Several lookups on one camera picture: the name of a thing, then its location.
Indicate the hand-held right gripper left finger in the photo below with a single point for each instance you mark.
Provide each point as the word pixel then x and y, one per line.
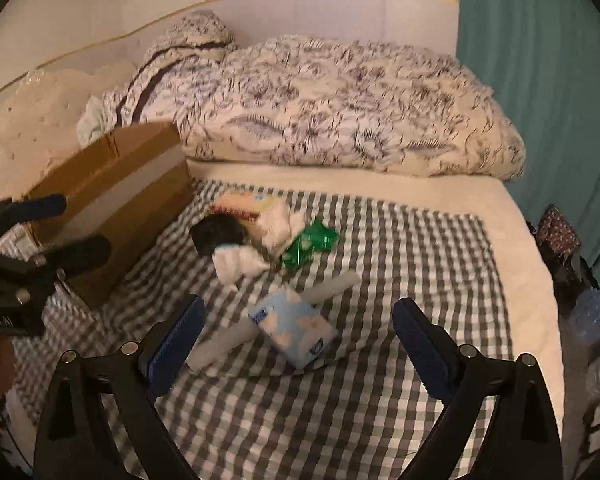
pixel 172 345

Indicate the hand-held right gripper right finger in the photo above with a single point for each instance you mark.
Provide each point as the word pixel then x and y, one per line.
pixel 425 350

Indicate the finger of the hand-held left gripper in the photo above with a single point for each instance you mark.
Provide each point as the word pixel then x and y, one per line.
pixel 80 255
pixel 35 207

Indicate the grey plush with blue star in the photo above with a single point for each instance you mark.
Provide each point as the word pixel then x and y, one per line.
pixel 237 265

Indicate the brown cardboard box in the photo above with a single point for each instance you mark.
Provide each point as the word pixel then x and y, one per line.
pixel 130 160

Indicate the long white tube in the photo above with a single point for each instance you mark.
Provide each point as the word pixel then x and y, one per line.
pixel 330 285

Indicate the black round container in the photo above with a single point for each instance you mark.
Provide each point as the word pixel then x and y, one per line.
pixel 215 232

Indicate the blue cloud tissue pack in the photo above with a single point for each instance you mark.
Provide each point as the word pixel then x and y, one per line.
pixel 295 327

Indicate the green packet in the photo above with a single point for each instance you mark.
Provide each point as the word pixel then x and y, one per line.
pixel 310 242

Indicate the white tissue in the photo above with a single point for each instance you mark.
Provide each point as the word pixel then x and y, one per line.
pixel 277 225

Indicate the beige cushion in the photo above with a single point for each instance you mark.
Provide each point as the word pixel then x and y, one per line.
pixel 45 115

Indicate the light green cloth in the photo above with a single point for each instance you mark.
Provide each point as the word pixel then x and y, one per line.
pixel 92 120

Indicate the green checkered cloth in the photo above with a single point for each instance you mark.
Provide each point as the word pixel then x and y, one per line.
pixel 305 425

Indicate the red and yellow medicine box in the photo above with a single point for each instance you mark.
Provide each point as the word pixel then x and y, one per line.
pixel 240 202

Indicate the patterned storage bag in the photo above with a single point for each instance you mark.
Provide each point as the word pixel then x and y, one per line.
pixel 557 232

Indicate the floral pillow with brown stripe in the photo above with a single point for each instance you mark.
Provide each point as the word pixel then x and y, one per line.
pixel 190 35

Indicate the floral duvet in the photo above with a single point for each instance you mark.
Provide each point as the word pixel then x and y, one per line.
pixel 355 105

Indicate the teal curtain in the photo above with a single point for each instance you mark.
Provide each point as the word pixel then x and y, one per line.
pixel 545 85

